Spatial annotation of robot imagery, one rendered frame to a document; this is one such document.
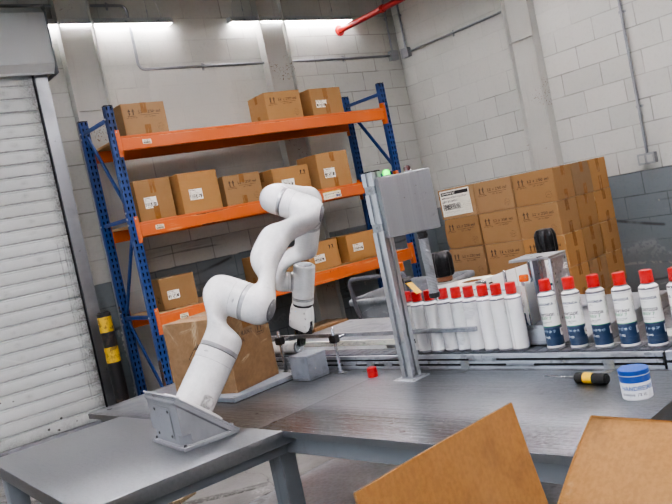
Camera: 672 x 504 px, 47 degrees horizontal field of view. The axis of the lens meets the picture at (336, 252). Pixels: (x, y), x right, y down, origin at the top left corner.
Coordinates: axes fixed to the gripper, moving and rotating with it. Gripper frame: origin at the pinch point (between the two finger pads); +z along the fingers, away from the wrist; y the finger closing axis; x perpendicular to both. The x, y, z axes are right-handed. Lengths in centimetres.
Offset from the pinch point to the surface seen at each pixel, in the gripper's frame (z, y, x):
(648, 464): -78, 173, -121
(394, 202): -68, 53, -15
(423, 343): -20, 60, -3
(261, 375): 3.3, 7.7, -27.4
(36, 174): 7, -376, 77
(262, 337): -8.4, 2.4, -22.6
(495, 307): -40, 85, -3
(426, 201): -69, 59, -7
